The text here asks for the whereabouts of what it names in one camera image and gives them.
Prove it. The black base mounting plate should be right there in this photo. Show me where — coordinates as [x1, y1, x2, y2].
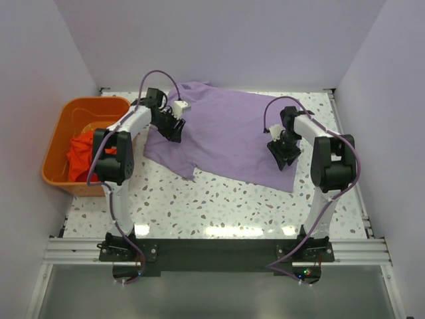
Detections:
[97, 235, 335, 283]

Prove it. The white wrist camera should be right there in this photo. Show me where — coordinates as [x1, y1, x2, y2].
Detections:
[171, 100, 191, 120]
[263, 124, 284, 141]

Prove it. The purple t shirt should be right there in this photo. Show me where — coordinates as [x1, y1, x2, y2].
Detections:
[143, 82, 297, 193]

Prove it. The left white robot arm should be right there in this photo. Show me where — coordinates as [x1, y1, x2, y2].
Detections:
[86, 88, 191, 237]

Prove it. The orange plastic bin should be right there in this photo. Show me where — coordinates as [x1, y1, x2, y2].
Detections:
[41, 96, 130, 197]

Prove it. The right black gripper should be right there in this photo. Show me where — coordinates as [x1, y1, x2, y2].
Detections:
[268, 132, 301, 170]

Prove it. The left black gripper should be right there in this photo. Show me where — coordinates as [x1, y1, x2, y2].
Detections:
[152, 108, 186, 143]

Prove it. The aluminium frame rail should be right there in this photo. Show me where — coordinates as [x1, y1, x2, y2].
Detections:
[42, 238, 392, 266]

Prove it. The orange t shirt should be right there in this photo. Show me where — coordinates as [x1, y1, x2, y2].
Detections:
[65, 130, 117, 183]

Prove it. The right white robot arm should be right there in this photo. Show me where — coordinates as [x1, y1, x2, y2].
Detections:
[266, 106, 359, 261]

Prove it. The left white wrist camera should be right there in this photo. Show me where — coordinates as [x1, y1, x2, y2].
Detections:
[171, 100, 191, 120]

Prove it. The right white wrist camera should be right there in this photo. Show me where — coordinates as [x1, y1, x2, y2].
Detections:
[263, 124, 284, 141]

